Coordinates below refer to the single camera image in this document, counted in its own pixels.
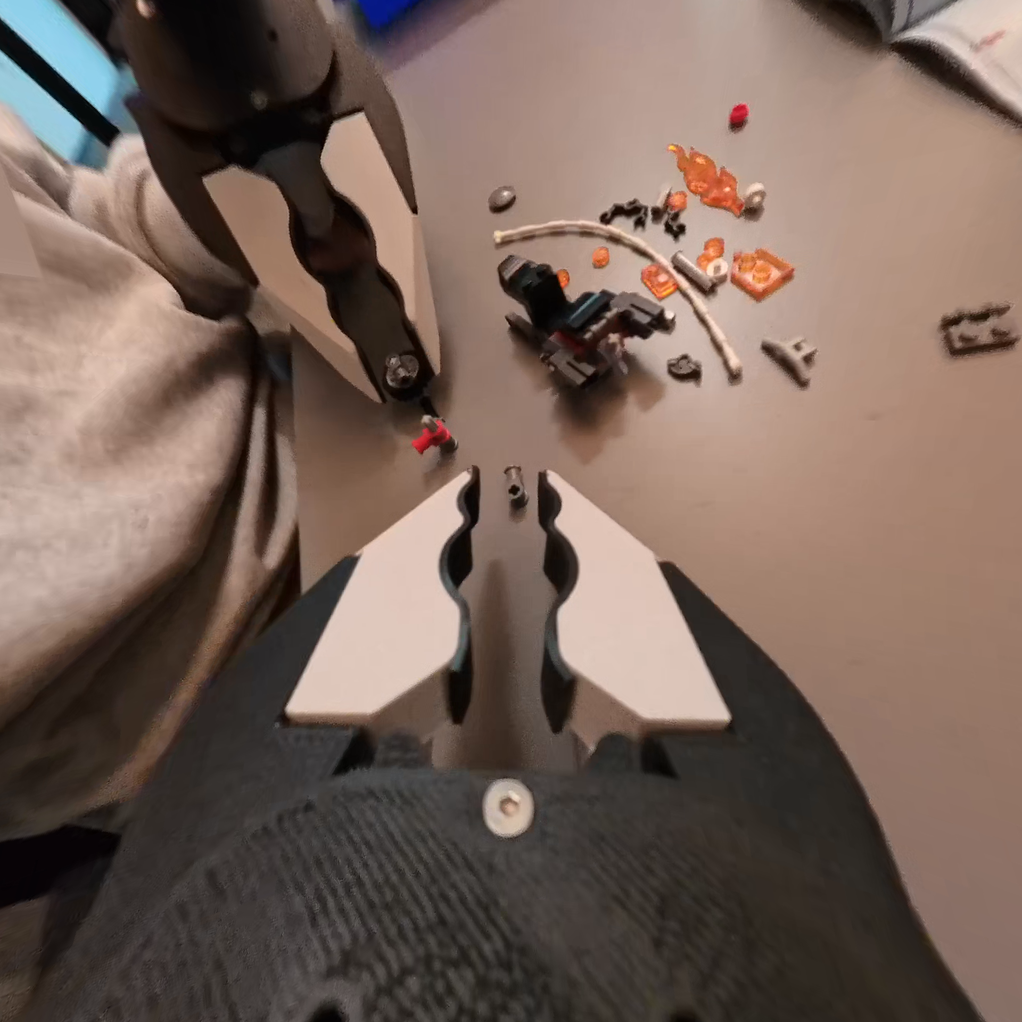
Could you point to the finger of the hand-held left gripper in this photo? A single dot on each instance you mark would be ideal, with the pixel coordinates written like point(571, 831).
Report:
point(275, 239)
point(395, 239)

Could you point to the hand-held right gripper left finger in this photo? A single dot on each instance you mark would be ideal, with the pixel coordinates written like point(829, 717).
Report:
point(383, 639)

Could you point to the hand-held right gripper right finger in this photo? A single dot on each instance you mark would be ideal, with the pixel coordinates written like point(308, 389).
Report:
point(639, 639)

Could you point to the dark grey lego connector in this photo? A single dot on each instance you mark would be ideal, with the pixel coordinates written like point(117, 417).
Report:
point(517, 485)

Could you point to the lego wheel fork assembly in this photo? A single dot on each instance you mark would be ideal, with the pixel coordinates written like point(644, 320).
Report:
point(433, 437)

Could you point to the white instruction booklet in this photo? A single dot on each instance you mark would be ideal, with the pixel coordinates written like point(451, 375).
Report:
point(974, 56)

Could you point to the person's left forearm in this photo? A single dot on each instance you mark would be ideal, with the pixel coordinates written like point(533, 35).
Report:
point(120, 223)

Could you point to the dark grey round lego tile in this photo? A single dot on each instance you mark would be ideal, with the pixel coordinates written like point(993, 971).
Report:
point(501, 199)

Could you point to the black lego motorcycle body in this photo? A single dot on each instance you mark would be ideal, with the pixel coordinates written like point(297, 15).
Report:
point(583, 327)

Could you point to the black lego claw piece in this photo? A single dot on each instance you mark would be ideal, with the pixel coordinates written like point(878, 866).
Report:
point(619, 212)
point(675, 227)

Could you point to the dark grey curved lego piece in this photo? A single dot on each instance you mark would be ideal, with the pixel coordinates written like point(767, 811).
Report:
point(684, 369)

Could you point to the grey lego pin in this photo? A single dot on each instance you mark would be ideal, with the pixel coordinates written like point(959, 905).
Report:
point(693, 271)

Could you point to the large orange lego flame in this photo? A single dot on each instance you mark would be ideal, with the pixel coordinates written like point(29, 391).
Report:
point(707, 180)

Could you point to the red round lego stud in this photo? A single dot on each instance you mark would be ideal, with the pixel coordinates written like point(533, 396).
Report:
point(740, 116)

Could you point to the orange transparent lego slope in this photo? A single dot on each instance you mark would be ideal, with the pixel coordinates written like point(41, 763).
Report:
point(762, 275)

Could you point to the dark grey lego plate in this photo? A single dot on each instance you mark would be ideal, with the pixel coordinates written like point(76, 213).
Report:
point(978, 331)

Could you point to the blue plastic bin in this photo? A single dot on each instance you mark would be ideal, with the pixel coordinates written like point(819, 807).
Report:
point(383, 9)

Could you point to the light grey lego bracket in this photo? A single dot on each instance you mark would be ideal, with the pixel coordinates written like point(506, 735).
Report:
point(790, 355)

